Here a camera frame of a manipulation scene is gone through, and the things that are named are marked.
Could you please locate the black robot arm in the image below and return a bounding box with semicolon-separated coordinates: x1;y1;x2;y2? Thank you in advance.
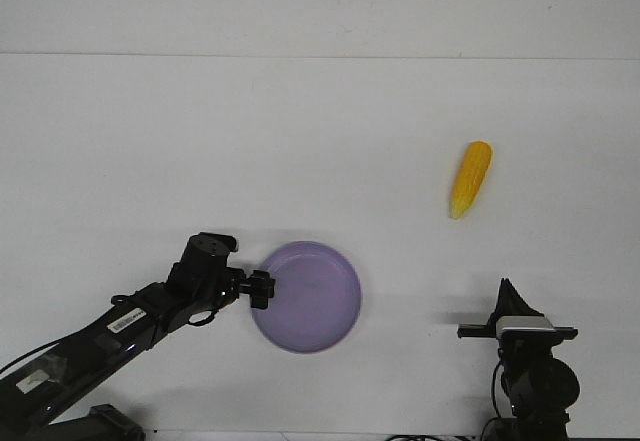
1;232;275;440
457;278;580;440

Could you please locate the yellow corn cob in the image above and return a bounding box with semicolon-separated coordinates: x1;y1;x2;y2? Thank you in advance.
449;140;493;220

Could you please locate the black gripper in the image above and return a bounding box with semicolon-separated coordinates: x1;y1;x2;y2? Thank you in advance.
457;278;578;361
219;267;275;310

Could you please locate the purple round plate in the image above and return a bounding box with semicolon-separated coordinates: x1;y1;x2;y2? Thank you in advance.
251;241;362;354

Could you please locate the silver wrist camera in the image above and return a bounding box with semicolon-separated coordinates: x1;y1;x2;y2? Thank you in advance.
496;316;555;338

